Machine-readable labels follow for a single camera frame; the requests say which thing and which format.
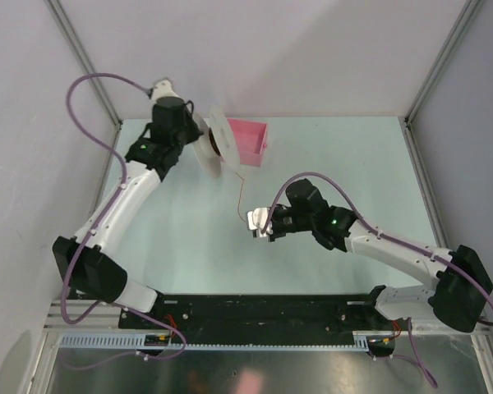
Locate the left aluminium corner post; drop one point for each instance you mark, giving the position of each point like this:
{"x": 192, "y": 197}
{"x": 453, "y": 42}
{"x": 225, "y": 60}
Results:
{"x": 73, "y": 40}

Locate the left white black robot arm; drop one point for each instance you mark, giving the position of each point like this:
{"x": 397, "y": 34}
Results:
{"x": 86, "y": 261}

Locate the white plastic spool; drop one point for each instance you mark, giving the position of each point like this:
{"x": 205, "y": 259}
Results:
{"x": 217, "y": 143}

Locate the pink plastic box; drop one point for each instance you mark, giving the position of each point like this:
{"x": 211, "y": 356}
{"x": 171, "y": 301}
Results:
{"x": 251, "y": 139}

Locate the right aluminium corner post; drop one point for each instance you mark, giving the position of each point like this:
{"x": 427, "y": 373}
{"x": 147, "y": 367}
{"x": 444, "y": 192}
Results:
{"x": 460, "y": 27}

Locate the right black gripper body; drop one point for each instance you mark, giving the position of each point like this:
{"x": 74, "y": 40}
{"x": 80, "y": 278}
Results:
{"x": 287, "y": 220}

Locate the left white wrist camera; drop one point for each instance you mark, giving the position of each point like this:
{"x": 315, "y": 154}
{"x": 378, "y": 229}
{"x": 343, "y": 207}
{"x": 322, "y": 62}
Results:
{"x": 162, "y": 88}

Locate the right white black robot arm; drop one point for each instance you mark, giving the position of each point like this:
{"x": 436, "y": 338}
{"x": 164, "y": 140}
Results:
{"x": 453, "y": 285}

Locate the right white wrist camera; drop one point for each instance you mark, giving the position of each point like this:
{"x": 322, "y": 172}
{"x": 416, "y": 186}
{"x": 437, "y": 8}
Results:
{"x": 258, "y": 223}

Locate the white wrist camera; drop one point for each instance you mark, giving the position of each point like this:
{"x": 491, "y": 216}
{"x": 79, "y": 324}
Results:
{"x": 258, "y": 223}
{"x": 162, "y": 88}

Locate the grey slotted cable duct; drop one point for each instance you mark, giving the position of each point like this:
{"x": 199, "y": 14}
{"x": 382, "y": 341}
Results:
{"x": 154, "y": 341}

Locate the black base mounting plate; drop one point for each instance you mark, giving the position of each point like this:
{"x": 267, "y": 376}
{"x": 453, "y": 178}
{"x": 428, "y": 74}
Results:
{"x": 349, "y": 312}

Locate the aluminium corner post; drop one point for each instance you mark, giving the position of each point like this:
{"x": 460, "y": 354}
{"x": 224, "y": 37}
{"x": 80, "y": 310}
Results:
{"x": 460, "y": 27}
{"x": 73, "y": 40}

